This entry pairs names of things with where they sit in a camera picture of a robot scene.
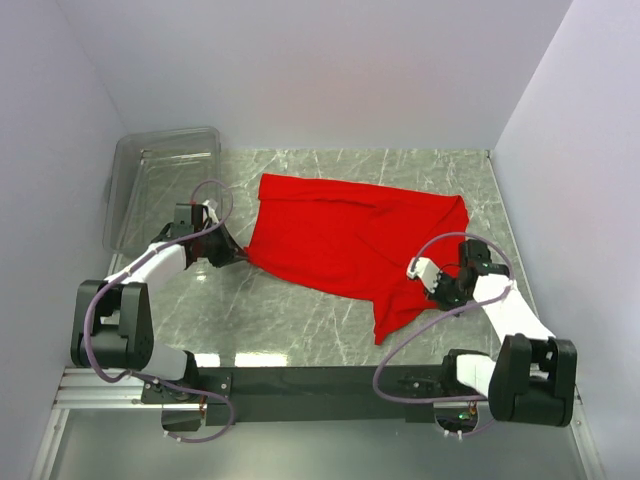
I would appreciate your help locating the red t shirt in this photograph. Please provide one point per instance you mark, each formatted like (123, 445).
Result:
(355, 240)

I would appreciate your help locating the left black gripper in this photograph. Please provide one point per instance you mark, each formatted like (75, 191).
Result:
(230, 252)

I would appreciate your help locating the clear plastic bin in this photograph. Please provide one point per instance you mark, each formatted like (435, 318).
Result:
(151, 173)

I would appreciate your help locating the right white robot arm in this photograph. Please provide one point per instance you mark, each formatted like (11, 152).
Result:
(532, 381)

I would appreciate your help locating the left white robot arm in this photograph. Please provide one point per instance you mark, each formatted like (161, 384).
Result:
(113, 325)

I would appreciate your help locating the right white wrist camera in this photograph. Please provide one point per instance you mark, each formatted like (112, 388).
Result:
(426, 271)

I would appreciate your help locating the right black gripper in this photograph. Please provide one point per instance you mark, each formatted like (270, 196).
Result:
(437, 297)

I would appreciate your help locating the black base beam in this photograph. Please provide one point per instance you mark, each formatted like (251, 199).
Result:
(338, 393)

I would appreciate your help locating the aluminium rail frame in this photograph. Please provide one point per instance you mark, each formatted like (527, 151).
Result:
(242, 317)

